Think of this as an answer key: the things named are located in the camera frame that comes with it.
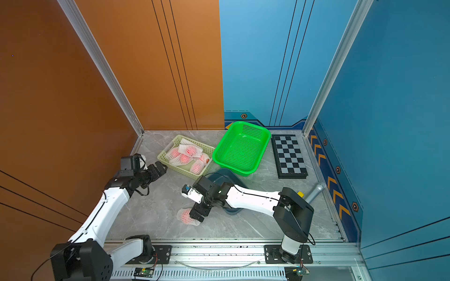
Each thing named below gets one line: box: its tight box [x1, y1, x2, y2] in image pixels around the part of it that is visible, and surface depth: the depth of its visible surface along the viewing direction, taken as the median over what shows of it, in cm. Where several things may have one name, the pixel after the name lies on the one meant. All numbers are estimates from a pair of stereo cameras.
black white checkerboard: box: [271, 134, 309, 180], surface depth 104 cm
